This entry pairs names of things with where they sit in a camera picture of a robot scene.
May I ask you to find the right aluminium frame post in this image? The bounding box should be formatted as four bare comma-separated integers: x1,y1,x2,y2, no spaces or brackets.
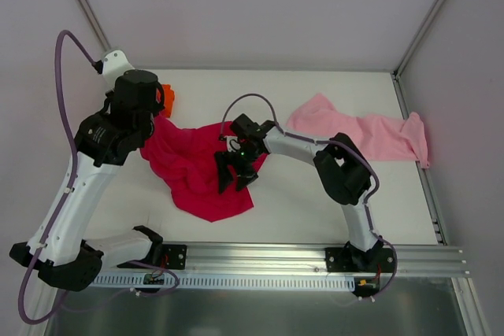
393,0,473,77

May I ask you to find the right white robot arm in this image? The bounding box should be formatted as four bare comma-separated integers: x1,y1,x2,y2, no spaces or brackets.
213,114,384,271

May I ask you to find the aluminium mounting rail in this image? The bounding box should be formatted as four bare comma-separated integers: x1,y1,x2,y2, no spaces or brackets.
173,242,471,278

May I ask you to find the white slotted cable duct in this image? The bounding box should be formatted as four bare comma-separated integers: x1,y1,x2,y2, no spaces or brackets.
91,271,355,292

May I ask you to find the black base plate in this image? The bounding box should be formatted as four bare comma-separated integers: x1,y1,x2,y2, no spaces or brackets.
324,246,396,273
161,244,187,271

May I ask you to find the orange t shirt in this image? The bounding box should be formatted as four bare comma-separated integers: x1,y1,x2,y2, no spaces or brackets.
155,84,175,118

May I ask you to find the aluminium frame post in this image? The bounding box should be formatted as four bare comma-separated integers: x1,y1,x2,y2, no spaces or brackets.
393,0,473,77
76,0,115,54

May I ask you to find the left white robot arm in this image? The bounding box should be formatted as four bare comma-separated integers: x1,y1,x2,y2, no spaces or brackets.
9,69,164,292

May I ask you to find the left aluminium frame post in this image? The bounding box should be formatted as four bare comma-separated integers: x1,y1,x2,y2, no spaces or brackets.
76,0,115,54

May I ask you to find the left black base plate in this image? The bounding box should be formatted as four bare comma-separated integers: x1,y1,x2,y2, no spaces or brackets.
161,244,187,271

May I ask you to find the pink t shirt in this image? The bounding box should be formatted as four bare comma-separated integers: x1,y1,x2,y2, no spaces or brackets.
287,94,430,169

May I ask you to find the red t shirt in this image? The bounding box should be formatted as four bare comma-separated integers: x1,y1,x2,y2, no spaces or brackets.
140,116,254,222

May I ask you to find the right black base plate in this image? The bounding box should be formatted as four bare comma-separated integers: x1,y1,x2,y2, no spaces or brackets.
324,246,396,273

